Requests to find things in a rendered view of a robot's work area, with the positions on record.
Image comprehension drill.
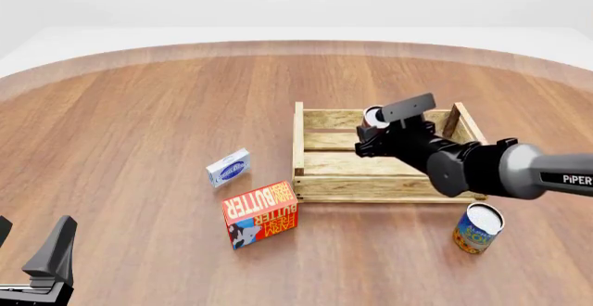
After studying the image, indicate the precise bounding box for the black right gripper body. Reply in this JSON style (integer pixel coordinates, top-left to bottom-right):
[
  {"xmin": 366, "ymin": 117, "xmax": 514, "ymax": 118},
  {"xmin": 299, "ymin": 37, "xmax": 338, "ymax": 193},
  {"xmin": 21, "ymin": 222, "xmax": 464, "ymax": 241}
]
[{"xmin": 354, "ymin": 120, "xmax": 438, "ymax": 159}]

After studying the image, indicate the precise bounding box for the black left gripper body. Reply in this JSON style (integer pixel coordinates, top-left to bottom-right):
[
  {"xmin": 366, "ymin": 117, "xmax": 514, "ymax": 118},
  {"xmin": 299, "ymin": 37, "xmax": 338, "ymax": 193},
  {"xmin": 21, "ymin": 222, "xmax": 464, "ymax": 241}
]
[{"xmin": 0, "ymin": 275, "xmax": 75, "ymax": 306}]

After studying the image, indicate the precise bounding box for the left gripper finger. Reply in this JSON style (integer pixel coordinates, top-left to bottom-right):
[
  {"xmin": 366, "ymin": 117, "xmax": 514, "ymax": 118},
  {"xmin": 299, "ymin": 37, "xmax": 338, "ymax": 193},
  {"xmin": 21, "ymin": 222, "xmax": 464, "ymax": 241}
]
[
  {"xmin": 21, "ymin": 214, "xmax": 78, "ymax": 287},
  {"xmin": 0, "ymin": 214, "xmax": 14, "ymax": 249}
]

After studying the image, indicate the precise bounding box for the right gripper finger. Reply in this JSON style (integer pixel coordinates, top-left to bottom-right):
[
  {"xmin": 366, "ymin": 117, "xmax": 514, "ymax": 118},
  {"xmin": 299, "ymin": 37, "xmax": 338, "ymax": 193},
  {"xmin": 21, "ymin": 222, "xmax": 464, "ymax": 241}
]
[{"xmin": 356, "ymin": 124, "xmax": 382, "ymax": 144}]

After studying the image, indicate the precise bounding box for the tomato sauce tin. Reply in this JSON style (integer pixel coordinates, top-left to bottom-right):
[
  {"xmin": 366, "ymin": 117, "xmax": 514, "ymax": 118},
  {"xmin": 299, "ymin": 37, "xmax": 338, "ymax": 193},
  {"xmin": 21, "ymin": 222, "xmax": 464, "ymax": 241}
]
[{"xmin": 362, "ymin": 105, "xmax": 389, "ymax": 131}]

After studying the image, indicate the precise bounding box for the wooden slat tray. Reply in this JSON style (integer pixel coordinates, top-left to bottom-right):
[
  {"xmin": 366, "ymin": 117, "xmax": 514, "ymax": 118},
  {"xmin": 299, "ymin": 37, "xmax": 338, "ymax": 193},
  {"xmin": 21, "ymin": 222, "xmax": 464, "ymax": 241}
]
[{"xmin": 292, "ymin": 101, "xmax": 489, "ymax": 204}]

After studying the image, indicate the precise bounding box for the blue yellow soup tin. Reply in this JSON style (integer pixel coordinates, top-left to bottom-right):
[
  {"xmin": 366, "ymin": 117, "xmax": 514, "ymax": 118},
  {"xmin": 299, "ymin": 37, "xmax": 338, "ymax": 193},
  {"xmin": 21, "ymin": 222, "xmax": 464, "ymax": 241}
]
[{"xmin": 452, "ymin": 201, "xmax": 505, "ymax": 256}]

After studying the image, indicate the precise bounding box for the red butter box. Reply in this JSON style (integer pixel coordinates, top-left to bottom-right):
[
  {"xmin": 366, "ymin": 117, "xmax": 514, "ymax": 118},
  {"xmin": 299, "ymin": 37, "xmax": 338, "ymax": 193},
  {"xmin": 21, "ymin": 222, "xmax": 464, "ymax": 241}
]
[{"xmin": 221, "ymin": 180, "xmax": 299, "ymax": 250}]

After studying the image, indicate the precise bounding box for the white blue cream cheese box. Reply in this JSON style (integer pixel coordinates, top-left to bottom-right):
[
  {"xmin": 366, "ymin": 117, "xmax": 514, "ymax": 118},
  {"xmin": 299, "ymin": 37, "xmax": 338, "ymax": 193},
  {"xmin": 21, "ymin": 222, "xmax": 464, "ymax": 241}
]
[{"xmin": 205, "ymin": 147, "xmax": 253, "ymax": 189}]

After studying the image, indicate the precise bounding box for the small flat camera plate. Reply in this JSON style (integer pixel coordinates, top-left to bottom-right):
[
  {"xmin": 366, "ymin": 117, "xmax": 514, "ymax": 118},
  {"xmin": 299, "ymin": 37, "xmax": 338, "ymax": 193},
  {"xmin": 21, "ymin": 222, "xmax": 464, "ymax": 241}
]
[{"xmin": 378, "ymin": 92, "xmax": 437, "ymax": 127}]

